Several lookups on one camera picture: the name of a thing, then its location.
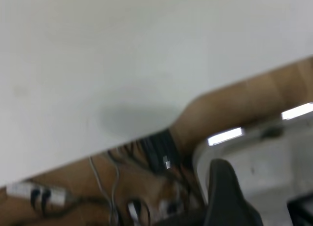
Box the white power strip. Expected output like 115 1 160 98
5 181 68 205

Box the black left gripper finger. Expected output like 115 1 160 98
202 158 264 226

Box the black box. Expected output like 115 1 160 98
286 194 313 226

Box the black cable bundle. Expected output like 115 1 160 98
107 128 196 180

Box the grey thin cable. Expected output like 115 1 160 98
89 150 121 226

